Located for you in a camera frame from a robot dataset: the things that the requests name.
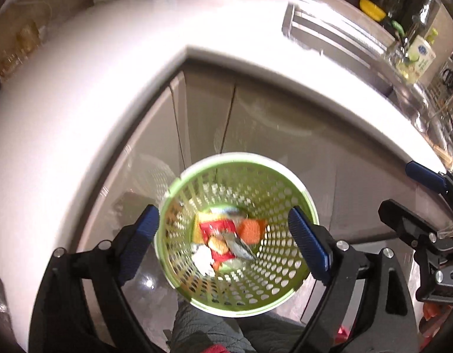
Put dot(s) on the white tissue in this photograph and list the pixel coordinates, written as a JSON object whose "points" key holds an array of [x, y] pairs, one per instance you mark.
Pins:
{"points": [[203, 260]]}

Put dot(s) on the red slipper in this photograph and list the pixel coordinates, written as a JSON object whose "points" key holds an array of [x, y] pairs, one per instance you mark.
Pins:
{"points": [[220, 349]]}

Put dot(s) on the clear plastic bag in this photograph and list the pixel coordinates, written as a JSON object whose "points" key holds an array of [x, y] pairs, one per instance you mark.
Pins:
{"points": [[239, 248]]}

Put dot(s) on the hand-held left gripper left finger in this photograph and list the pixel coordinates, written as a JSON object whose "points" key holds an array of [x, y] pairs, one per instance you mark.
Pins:
{"points": [[138, 241]]}

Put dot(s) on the black scissors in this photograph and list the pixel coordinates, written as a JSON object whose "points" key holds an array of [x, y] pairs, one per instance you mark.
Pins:
{"points": [[449, 75]]}

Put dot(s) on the yellow wrapper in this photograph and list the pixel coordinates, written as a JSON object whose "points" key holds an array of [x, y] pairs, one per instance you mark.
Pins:
{"points": [[197, 228]]}

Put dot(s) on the red snack packet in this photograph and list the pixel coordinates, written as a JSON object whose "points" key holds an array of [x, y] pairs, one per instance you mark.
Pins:
{"points": [[213, 230]]}

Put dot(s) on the chrome faucet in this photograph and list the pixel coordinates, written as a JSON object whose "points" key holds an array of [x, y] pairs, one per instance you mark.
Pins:
{"points": [[427, 9]]}

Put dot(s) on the grey quilted trouser leg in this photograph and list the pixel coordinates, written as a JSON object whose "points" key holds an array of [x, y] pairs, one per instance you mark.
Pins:
{"points": [[211, 325]]}

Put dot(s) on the stainless steel sink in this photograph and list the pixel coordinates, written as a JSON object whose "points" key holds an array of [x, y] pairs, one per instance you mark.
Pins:
{"points": [[359, 40]]}

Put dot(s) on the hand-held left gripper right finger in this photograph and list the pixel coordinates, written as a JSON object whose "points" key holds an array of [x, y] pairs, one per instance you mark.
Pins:
{"points": [[311, 244]]}

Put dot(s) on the beige cabinet door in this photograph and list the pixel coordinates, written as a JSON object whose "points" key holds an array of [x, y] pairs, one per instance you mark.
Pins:
{"points": [[208, 117], [303, 136], [145, 161]]}

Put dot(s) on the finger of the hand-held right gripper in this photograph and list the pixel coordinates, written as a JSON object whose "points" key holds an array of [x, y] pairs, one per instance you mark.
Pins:
{"points": [[425, 177], [406, 218]]}

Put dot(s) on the dish soap bottle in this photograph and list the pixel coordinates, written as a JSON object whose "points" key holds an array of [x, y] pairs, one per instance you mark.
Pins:
{"points": [[419, 57]]}

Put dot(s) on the green perforated waste basket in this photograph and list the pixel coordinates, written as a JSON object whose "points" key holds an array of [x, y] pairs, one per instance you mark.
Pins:
{"points": [[285, 264]]}

